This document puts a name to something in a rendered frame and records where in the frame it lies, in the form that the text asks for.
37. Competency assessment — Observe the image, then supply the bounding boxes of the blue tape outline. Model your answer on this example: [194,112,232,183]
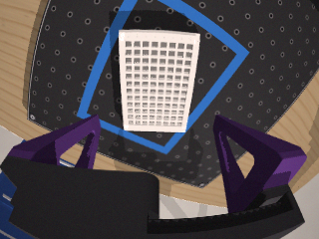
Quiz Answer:
[77,0,249,154]

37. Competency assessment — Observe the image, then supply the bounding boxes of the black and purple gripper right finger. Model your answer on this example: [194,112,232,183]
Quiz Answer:
[213,115,307,213]

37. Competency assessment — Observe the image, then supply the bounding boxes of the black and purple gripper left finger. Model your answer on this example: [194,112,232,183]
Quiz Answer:
[7,115,101,169]

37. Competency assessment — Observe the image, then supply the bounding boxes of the white well plate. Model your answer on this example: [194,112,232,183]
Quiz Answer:
[119,30,200,132]

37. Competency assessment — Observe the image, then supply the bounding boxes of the dark grey perforated base plate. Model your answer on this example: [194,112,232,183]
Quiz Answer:
[27,0,319,188]

